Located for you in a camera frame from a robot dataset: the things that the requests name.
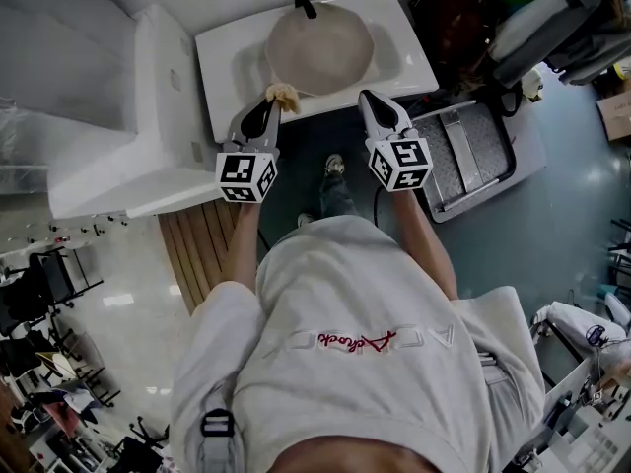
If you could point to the beige locker cabinet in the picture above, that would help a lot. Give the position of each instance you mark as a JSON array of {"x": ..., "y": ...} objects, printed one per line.
[{"x": 49, "y": 229}]

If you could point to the white desk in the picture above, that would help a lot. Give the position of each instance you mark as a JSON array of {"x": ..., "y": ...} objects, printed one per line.
[{"x": 567, "y": 402}]

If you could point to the white stepped platform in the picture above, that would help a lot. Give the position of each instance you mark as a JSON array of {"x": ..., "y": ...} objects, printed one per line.
[{"x": 148, "y": 165}]

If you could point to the person in white coat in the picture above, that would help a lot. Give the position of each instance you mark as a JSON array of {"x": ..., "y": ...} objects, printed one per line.
[{"x": 345, "y": 387}]

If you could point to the metal step platform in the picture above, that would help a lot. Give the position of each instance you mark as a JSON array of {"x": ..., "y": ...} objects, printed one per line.
[{"x": 473, "y": 165}]

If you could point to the cardboard box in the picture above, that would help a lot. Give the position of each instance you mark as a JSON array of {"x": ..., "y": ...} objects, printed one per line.
[{"x": 616, "y": 116}]

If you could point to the yellow sponge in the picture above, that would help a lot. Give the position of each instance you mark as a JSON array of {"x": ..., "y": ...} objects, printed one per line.
[{"x": 283, "y": 97}]

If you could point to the row of hanging clothes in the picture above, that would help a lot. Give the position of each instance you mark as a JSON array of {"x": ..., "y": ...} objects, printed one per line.
[{"x": 557, "y": 27}]

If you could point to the person's shoe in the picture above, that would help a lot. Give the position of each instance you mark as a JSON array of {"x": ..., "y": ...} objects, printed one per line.
[
  {"x": 335, "y": 165},
  {"x": 305, "y": 220}
]

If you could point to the white sink basin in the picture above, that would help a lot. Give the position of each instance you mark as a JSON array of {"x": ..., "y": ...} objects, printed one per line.
[{"x": 217, "y": 67}]

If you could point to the person's right forearm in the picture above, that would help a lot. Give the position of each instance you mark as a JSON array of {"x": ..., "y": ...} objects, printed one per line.
[{"x": 424, "y": 244}]

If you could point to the black bag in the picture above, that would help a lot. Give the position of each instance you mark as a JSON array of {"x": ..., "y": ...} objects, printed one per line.
[{"x": 505, "y": 99}]

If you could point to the person's right shoe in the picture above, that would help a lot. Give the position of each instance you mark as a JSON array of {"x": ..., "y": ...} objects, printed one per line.
[{"x": 335, "y": 165}]

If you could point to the black chair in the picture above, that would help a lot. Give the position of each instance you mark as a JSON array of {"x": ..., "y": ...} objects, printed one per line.
[{"x": 54, "y": 274}]

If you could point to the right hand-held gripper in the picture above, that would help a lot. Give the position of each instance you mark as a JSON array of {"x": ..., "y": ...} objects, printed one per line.
[{"x": 401, "y": 163}]

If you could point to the wooden slat board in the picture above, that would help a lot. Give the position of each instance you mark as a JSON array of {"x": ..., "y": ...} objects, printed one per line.
[{"x": 202, "y": 254}]

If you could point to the person's left forearm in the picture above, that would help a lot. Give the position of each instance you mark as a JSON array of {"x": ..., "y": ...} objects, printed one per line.
[{"x": 244, "y": 244}]

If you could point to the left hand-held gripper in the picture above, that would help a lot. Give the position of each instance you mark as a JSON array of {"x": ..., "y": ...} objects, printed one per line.
[{"x": 244, "y": 175}]

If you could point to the person's left shoe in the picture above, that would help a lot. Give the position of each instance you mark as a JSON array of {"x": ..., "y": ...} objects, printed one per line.
[{"x": 305, "y": 220}]

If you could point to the silver foil sheet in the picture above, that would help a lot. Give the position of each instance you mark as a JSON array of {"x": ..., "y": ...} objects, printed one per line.
[{"x": 20, "y": 146}]

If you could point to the person's blue jeans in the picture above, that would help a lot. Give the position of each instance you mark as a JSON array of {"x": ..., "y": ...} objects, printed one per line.
[{"x": 337, "y": 197}]

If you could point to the white compartment tray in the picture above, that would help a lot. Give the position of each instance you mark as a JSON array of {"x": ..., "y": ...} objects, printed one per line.
[{"x": 604, "y": 441}]

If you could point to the white plush item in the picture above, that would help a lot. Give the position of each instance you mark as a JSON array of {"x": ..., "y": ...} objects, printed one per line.
[{"x": 532, "y": 84}]

